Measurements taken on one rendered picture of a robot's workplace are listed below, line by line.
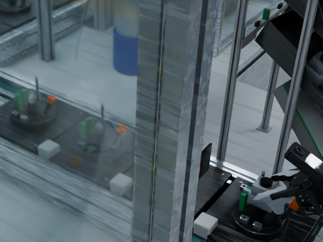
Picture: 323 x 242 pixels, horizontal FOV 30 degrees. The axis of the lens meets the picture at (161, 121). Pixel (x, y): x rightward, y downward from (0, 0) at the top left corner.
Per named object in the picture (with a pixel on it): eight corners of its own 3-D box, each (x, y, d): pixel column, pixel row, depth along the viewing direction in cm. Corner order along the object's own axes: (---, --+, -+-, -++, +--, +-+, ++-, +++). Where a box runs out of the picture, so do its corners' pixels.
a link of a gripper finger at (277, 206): (260, 223, 138) (298, 211, 135) (249, 201, 137) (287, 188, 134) (262, 216, 141) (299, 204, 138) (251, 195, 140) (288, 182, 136)
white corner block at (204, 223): (217, 230, 147) (218, 218, 145) (207, 241, 144) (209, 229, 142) (200, 222, 149) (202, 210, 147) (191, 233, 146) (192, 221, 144)
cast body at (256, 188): (278, 203, 145) (282, 181, 141) (270, 213, 142) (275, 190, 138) (246, 189, 149) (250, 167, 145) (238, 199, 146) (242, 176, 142)
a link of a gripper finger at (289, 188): (271, 203, 134) (309, 191, 131) (268, 198, 134) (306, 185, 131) (273, 194, 139) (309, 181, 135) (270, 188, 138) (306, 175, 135)
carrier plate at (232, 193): (321, 218, 153) (322, 211, 152) (283, 278, 136) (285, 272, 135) (236, 181, 163) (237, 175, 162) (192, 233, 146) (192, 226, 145)
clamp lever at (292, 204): (285, 220, 145) (302, 202, 140) (282, 224, 143) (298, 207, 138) (273, 210, 145) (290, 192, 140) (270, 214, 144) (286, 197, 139)
